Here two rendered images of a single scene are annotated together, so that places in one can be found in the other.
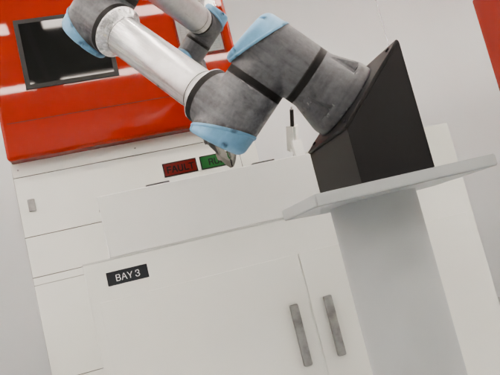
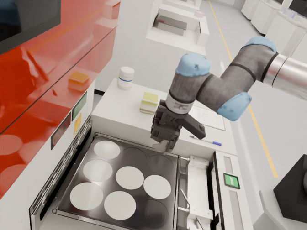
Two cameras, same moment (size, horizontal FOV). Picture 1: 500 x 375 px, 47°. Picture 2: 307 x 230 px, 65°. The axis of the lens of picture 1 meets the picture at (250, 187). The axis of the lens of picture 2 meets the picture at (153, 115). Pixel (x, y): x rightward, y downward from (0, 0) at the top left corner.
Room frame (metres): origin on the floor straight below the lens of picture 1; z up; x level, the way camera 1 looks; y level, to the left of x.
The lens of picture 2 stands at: (1.60, 0.64, 1.57)
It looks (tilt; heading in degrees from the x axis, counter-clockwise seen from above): 34 degrees down; 282
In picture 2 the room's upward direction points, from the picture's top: 17 degrees clockwise
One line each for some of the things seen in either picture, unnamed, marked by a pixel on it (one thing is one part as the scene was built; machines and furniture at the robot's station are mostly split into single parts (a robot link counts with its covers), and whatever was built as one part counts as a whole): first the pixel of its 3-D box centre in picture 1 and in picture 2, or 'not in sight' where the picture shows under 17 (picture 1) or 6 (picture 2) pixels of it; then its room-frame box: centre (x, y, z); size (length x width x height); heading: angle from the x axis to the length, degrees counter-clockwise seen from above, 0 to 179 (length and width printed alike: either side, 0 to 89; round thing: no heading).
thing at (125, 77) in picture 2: not in sight; (125, 78); (1.99, -0.35, 1.01); 0.07 x 0.07 x 0.10
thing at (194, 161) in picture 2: not in sight; (198, 162); (1.52, -0.14, 0.89); 0.08 x 0.03 x 0.03; 14
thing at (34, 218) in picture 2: not in sight; (67, 166); (1.93, 0.17, 0.89); 0.44 x 0.02 x 0.10; 104
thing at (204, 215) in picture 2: not in sight; (199, 213); (1.46, 0.10, 0.89); 0.08 x 0.03 x 0.03; 14
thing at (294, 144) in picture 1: (295, 147); not in sight; (1.68, -0.16, 1.03); 0.06 x 0.04 x 0.13; 14
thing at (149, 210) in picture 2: not in sight; (127, 178); (1.73, 0.10, 0.90); 0.34 x 0.34 x 0.01; 14
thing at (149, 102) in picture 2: not in sight; (149, 102); (1.82, -0.25, 1.00); 0.07 x 0.07 x 0.07; 17
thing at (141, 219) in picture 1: (219, 204); (227, 223); (1.36, 0.08, 0.89); 0.55 x 0.09 x 0.14; 104
